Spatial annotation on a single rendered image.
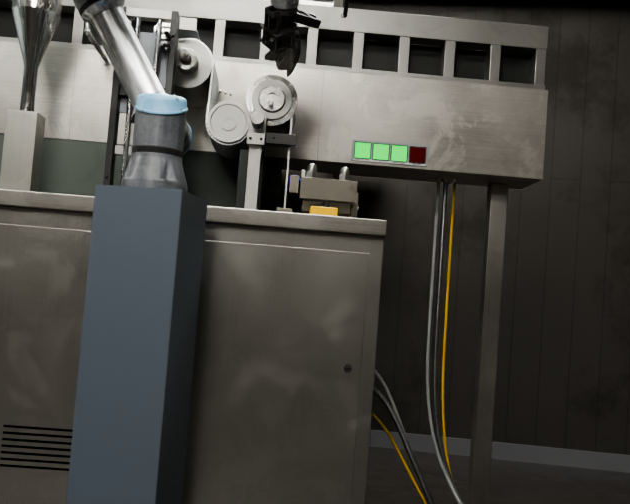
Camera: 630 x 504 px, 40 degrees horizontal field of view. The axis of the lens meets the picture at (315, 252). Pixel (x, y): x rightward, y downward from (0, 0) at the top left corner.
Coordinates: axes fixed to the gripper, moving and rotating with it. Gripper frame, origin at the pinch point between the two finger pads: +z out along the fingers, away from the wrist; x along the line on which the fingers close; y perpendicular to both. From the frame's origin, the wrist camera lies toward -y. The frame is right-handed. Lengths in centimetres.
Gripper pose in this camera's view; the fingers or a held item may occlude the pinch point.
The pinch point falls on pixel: (285, 67)
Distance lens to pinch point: 246.0
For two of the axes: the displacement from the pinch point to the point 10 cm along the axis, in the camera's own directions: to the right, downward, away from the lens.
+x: 6.5, 5.8, -5.0
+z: -0.9, 7.1, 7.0
